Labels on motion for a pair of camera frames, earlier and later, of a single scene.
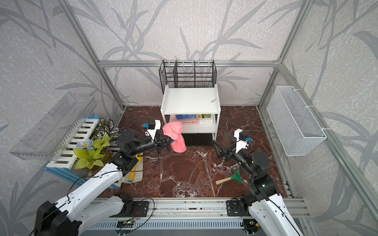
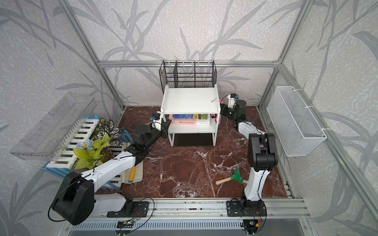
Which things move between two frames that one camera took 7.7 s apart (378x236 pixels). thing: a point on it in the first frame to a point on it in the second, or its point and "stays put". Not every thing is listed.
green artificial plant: [87, 152] stays put
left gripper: [159, 142] to [164, 130]
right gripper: [225, 152] to [223, 109]
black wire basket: [188, 73] stays put
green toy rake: [236, 176] stays put
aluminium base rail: [193, 208] stays put
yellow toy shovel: [139, 156] stays put
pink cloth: [173, 130] to [219, 119]
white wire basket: [298, 130] stays put
